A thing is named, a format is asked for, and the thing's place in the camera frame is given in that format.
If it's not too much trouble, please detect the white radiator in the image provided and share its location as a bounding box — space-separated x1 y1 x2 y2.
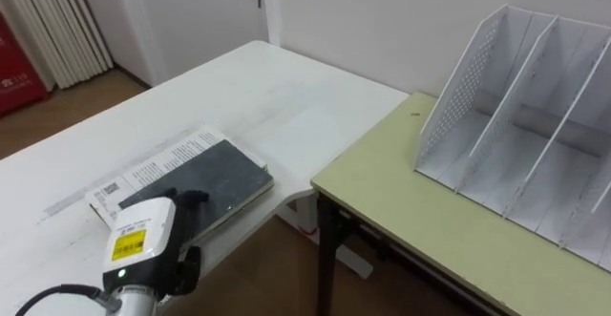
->
0 0 115 91

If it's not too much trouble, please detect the yellow-green table with black legs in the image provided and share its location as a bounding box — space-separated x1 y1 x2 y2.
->
309 91 611 316

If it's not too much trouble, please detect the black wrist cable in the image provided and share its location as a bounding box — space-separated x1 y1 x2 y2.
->
14 284 120 316

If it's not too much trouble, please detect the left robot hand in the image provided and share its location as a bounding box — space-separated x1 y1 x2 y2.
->
101 187 211 301

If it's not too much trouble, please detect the white door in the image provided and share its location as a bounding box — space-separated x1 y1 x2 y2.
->
110 0 271 87

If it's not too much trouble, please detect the black and white book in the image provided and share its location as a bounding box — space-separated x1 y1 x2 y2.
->
84 124 276 250

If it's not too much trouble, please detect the white desk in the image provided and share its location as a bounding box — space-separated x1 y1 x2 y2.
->
0 39 411 316

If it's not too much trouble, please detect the white perforated file organizer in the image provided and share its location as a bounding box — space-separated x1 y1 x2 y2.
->
412 3 611 274

